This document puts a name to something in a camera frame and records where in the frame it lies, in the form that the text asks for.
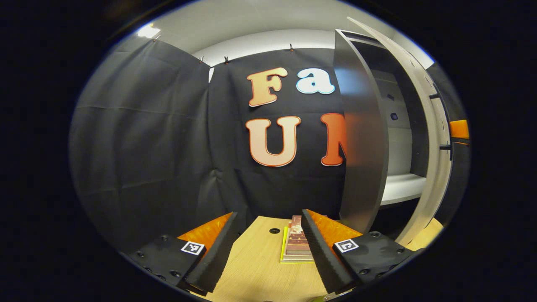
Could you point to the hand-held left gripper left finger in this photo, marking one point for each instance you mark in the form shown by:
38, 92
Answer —
218, 256

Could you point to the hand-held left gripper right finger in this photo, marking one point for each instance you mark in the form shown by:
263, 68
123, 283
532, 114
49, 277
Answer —
323, 256

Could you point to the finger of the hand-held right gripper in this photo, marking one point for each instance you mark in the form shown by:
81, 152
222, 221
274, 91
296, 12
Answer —
459, 130

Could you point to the stack of books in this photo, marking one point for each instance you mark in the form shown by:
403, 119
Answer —
295, 247

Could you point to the black backdrop cloth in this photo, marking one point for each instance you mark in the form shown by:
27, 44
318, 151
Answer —
147, 147

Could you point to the ceiling light panel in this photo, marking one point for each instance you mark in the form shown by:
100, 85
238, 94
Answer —
149, 31

